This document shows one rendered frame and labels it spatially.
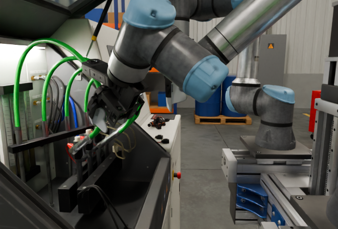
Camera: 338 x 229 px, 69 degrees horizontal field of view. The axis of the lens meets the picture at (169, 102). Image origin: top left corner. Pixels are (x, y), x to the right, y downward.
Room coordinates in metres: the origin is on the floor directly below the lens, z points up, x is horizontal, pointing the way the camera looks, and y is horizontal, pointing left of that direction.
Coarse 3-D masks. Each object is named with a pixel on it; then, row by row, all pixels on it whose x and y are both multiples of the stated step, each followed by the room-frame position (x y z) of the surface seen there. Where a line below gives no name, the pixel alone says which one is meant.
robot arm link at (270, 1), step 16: (256, 0) 0.48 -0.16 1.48; (272, 0) 0.47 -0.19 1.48; (288, 0) 0.47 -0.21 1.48; (240, 16) 0.48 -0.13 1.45; (256, 16) 0.47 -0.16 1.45; (272, 16) 0.48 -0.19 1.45; (224, 32) 0.49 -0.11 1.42; (240, 32) 0.48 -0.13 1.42; (256, 32) 0.49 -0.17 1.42; (208, 48) 0.50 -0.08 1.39; (224, 48) 0.49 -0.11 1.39; (240, 48) 0.50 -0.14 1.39
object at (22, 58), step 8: (40, 40) 0.69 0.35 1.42; (48, 40) 0.68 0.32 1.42; (56, 40) 0.66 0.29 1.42; (64, 48) 0.65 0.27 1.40; (72, 48) 0.64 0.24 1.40; (24, 56) 0.74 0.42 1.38; (80, 56) 0.62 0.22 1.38; (16, 72) 0.75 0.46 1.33; (16, 80) 0.76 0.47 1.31; (96, 80) 0.60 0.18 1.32; (16, 88) 0.76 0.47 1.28; (16, 96) 0.77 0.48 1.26; (16, 104) 0.77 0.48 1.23; (16, 112) 0.77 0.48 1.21; (16, 120) 0.77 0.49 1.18; (16, 128) 0.77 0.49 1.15; (96, 128) 0.60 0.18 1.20
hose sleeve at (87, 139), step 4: (88, 136) 0.61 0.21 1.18; (80, 140) 0.63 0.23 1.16; (84, 140) 0.62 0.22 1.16; (88, 140) 0.62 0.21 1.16; (76, 144) 0.64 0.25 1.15; (80, 144) 0.63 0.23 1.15; (84, 144) 0.63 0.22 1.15; (72, 148) 0.64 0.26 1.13; (76, 148) 0.64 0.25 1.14; (80, 148) 0.64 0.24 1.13
